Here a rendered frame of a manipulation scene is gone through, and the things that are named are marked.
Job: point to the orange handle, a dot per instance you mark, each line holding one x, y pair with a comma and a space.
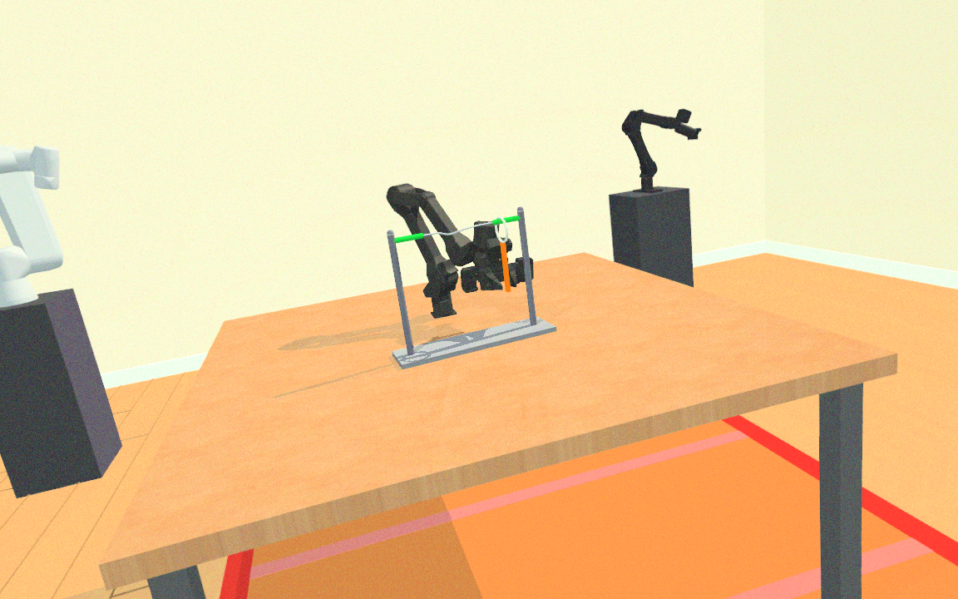
504, 255

